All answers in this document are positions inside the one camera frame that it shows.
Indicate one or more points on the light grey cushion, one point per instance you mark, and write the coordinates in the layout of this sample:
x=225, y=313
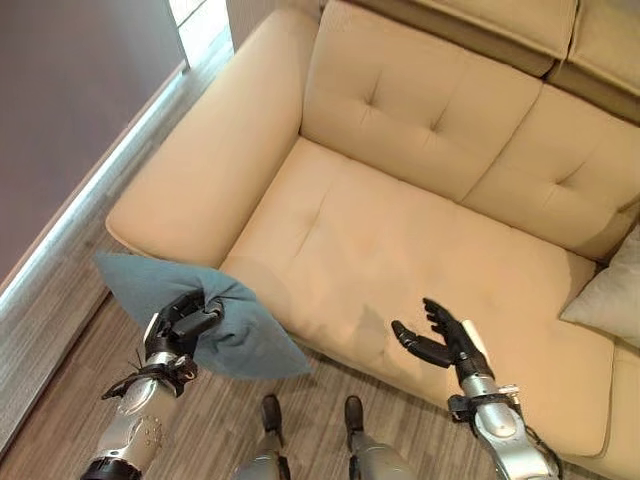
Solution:
x=612, y=295

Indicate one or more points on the white baseboard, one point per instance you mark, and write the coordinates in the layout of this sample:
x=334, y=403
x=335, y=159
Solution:
x=85, y=185

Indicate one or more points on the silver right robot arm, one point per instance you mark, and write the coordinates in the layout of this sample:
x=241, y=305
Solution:
x=500, y=425

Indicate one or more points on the blue cushion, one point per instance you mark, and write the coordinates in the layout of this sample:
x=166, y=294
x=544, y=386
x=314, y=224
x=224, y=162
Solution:
x=240, y=320

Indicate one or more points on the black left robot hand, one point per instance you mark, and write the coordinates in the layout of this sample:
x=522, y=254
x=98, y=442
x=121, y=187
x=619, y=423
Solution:
x=185, y=325

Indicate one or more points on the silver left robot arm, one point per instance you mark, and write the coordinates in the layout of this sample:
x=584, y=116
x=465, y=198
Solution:
x=135, y=410

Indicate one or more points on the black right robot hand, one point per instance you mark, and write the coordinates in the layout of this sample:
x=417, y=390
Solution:
x=440, y=340

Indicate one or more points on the beige leather sofa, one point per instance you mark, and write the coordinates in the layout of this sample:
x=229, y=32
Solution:
x=400, y=175

